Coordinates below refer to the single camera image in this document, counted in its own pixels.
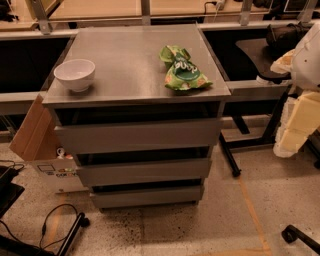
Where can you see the black side table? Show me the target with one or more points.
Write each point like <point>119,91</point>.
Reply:
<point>256,101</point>

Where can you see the black bag on table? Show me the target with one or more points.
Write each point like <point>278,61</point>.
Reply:
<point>285,37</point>

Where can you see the grey middle drawer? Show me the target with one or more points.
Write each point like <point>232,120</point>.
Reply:
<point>143,172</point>

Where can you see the white ceramic bowl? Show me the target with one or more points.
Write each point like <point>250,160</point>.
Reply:
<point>76,75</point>

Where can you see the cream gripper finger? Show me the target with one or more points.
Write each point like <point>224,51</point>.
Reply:
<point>300,118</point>

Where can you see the grey top drawer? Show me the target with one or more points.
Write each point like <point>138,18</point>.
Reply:
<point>135,136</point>

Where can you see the grey drawer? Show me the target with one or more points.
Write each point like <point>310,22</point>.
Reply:
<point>135,136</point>
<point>147,197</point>
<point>143,172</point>

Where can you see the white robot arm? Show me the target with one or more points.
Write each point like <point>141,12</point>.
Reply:
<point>303,62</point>

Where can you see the brown cardboard box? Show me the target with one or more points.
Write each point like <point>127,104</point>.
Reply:
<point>37,144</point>

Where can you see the black stand leg left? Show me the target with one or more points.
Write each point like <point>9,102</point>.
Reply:
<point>81,222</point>

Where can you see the black caster leg right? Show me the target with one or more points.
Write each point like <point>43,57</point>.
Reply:
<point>290,234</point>

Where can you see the green snack bag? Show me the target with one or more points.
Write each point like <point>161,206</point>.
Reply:
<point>182,74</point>

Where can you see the grey bottom drawer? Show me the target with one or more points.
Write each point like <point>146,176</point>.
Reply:
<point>147,197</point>

